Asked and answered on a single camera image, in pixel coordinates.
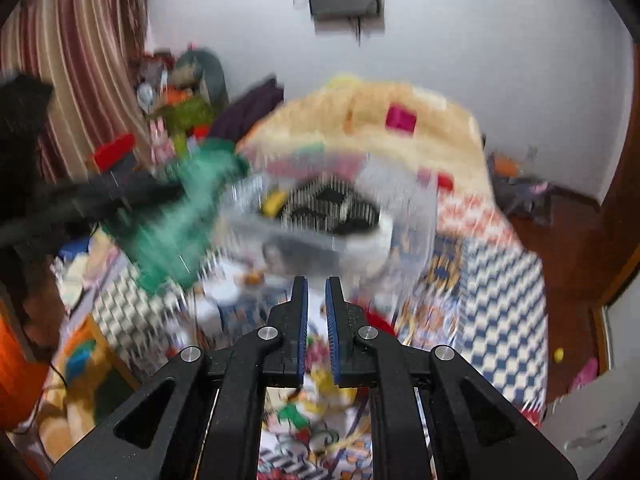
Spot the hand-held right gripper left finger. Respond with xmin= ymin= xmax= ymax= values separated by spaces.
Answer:
xmin=50 ymin=276 xmax=309 ymax=480

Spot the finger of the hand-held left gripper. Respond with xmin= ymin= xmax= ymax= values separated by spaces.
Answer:
xmin=60 ymin=169 xmax=185 ymax=226

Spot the black white striped cloth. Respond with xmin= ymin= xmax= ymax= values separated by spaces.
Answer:
xmin=277 ymin=177 xmax=383 ymax=236

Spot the pile of plush toys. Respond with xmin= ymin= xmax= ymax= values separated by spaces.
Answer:
xmin=132 ymin=46 xmax=228 ymax=171

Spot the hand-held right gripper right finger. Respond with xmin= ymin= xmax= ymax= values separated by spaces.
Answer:
xmin=325 ymin=276 xmax=579 ymax=480

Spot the yellow item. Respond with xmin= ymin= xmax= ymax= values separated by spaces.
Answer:
xmin=261 ymin=191 xmax=288 ymax=218

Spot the cream fleece blanket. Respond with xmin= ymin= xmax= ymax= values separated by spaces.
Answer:
xmin=235 ymin=74 xmax=498 ymax=221

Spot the patterned printed bedsheet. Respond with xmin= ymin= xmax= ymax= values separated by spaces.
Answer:
xmin=50 ymin=180 xmax=551 ymax=480

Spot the dark purple cloth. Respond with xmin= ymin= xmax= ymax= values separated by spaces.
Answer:
xmin=214 ymin=77 xmax=287 ymax=142

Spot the green cloth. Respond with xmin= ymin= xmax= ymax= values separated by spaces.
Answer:
xmin=102 ymin=139 xmax=252 ymax=297

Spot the pile of clothes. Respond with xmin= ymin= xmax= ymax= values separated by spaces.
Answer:
xmin=486 ymin=147 xmax=558 ymax=221

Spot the pink toy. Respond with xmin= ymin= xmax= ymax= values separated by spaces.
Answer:
xmin=569 ymin=357 xmax=600 ymax=393

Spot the striped curtain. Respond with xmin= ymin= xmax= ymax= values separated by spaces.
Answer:
xmin=0 ymin=0 xmax=153 ymax=186

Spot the clear plastic container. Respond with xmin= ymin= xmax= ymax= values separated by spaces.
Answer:
xmin=212 ymin=147 xmax=443 ymax=306

